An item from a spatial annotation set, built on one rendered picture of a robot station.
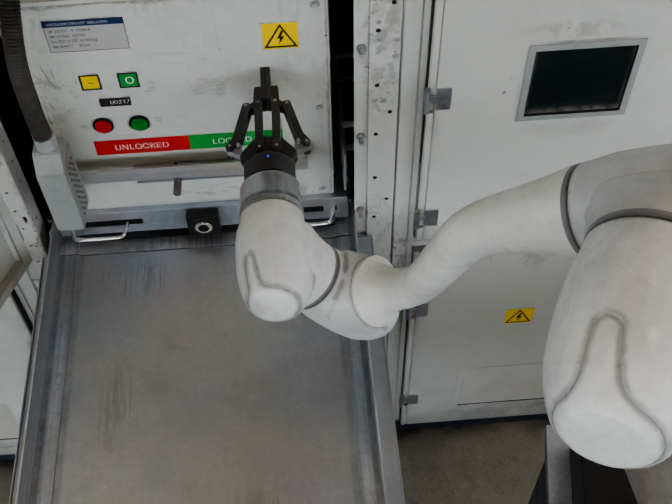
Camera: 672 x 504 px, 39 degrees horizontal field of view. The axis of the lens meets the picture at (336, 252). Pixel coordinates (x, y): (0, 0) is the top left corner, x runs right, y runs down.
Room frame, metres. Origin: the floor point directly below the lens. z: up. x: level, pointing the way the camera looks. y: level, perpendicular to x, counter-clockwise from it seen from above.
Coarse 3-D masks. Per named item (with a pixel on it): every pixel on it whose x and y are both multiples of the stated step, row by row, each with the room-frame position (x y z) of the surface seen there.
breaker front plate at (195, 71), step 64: (192, 0) 1.12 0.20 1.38; (256, 0) 1.13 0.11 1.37; (320, 0) 1.13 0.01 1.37; (64, 64) 1.11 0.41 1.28; (128, 64) 1.11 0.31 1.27; (192, 64) 1.12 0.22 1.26; (256, 64) 1.12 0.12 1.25; (320, 64) 1.13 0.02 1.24; (64, 128) 1.11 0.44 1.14; (128, 128) 1.11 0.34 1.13; (192, 128) 1.12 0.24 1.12; (320, 128) 1.13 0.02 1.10; (128, 192) 1.11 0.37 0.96; (192, 192) 1.12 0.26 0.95; (320, 192) 1.13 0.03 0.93
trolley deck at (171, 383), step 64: (128, 256) 1.06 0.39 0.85; (192, 256) 1.05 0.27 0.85; (128, 320) 0.91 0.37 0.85; (192, 320) 0.91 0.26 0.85; (256, 320) 0.91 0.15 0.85; (128, 384) 0.78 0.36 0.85; (192, 384) 0.78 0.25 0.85; (256, 384) 0.78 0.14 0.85; (320, 384) 0.77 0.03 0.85; (384, 384) 0.77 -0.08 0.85; (64, 448) 0.67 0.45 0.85; (128, 448) 0.67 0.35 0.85; (192, 448) 0.66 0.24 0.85; (256, 448) 0.66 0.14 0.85; (320, 448) 0.66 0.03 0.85; (384, 448) 0.65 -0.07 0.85
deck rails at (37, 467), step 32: (64, 256) 1.06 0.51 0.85; (64, 288) 0.98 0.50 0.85; (64, 320) 0.91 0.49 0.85; (64, 352) 0.85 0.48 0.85; (352, 352) 0.83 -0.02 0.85; (32, 384) 0.75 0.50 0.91; (64, 384) 0.79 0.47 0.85; (352, 384) 0.77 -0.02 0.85; (32, 416) 0.70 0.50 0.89; (32, 448) 0.66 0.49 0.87; (32, 480) 0.61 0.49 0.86; (384, 480) 0.57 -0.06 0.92
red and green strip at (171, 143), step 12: (252, 132) 1.12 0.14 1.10; (264, 132) 1.12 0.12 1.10; (96, 144) 1.11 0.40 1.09; (108, 144) 1.11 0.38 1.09; (120, 144) 1.11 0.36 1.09; (132, 144) 1.11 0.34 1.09; (144, 144) 1.11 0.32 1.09; (156, 144) 1.11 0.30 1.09; (168, 144) 1.12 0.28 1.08; (180, 144) 1.12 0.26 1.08; (192, 144) 1.12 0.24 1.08; (204, 144) 1.12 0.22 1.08; (216, 144) 1.12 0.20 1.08
